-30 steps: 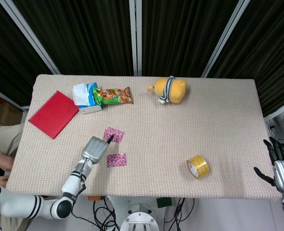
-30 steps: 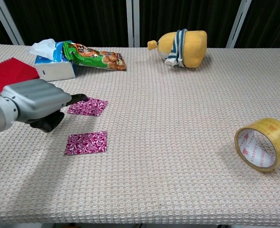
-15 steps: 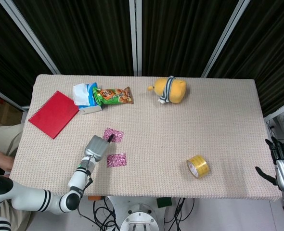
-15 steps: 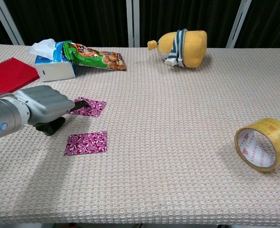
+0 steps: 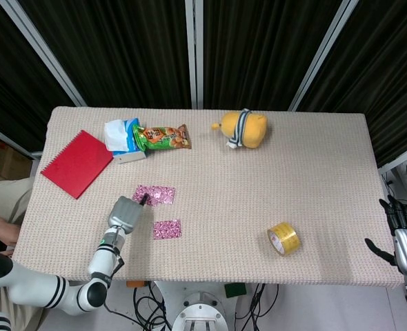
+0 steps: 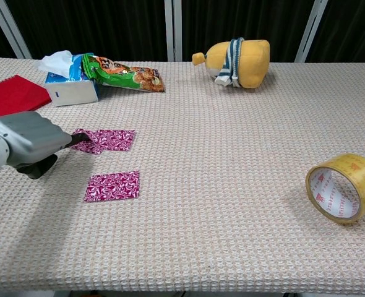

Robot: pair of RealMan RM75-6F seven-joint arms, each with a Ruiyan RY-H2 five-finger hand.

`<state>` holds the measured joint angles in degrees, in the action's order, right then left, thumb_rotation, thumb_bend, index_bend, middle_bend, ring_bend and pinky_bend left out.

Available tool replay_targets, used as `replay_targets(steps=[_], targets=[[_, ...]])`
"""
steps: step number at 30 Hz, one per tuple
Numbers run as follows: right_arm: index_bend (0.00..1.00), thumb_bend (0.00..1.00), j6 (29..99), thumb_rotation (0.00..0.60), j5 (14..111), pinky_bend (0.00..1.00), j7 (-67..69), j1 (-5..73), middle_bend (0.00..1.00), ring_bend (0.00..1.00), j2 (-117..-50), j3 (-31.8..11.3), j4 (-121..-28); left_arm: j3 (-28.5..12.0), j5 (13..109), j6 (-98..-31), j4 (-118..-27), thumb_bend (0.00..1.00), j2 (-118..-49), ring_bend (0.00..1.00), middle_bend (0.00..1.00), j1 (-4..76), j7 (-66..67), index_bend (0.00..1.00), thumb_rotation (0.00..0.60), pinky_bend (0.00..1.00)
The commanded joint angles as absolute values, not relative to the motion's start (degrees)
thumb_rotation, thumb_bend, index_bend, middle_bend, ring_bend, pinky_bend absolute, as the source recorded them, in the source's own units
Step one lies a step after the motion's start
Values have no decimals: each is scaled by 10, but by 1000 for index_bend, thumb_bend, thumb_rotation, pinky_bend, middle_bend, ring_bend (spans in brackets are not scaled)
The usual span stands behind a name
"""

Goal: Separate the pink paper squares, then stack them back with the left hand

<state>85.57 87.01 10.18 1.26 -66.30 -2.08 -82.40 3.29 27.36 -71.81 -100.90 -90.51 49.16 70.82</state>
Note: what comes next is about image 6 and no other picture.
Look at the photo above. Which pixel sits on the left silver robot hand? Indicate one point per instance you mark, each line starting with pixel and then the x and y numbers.
pixel 34 139

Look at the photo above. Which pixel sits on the red spiral notebook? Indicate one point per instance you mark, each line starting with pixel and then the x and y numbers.
pixel 12 96

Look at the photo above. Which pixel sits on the blue white tissue box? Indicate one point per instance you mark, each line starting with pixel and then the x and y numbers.
pixel 74 92

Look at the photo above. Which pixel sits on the white tissue sheet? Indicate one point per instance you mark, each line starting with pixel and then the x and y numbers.
pixel 57 63

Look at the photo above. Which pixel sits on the green snack bag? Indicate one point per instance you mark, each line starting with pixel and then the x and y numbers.
pixel 120 77

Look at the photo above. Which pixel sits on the beige woven tablecloth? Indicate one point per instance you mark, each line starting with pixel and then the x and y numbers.
pixel 201 185

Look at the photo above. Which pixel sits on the blue white striped scarf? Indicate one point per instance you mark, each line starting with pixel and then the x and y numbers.
pixel 233 58

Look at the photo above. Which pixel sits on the yellow plush toy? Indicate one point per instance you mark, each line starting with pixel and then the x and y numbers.
pixel 253 65

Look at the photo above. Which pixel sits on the yellow packing tape roll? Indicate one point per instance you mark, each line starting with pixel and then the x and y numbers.
pixel 358 168

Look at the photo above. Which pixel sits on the white metal frame post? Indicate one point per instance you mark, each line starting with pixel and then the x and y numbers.
pixel 309 34
pixel 173 31
pixel 12 34

